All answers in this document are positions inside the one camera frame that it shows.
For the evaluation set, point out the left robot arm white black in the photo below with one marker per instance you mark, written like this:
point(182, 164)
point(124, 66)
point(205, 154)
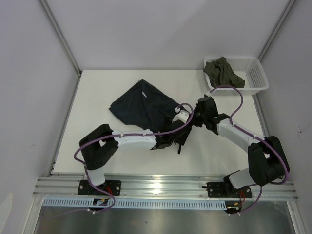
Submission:
point(100, 145)

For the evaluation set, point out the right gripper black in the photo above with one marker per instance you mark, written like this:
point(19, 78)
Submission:
point(195, 122)

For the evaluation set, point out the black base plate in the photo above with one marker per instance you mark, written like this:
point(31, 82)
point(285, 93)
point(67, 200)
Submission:
point(111, 186)
point(223, 190)

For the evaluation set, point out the olive green shorts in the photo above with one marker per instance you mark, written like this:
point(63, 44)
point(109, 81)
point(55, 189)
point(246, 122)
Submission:
point(221, 73)

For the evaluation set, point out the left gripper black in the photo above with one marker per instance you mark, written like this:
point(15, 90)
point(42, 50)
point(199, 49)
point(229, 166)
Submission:
point(181, 139)

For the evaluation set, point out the left aluminium frame post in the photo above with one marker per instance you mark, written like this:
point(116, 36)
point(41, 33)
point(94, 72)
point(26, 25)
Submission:
point(59, 34)

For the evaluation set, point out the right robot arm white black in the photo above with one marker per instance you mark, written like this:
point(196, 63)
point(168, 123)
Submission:
point(266, 158)

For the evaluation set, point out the right aluminium frame post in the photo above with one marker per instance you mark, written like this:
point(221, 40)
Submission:
point(281, 22)

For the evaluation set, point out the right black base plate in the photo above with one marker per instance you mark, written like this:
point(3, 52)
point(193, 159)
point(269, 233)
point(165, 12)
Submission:
point(223, 190)

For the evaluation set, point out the aluminium mounting rail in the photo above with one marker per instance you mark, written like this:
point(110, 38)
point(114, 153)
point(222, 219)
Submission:
point(157, 187)

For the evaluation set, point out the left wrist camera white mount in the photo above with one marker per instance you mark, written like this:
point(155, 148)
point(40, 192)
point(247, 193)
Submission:
point(181, 115)

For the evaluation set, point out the white plastic basket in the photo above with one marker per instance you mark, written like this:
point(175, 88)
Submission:
point(249, 69)

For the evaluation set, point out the aluminium frame post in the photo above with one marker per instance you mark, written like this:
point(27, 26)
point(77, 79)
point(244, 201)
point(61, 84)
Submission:
point(59, 34)
point(281, 22)

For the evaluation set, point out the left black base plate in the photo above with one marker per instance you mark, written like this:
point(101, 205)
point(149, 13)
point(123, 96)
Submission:
point(111, 186)

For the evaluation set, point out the white slotted cable duct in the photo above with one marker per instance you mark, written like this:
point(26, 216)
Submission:
point(135, 203)

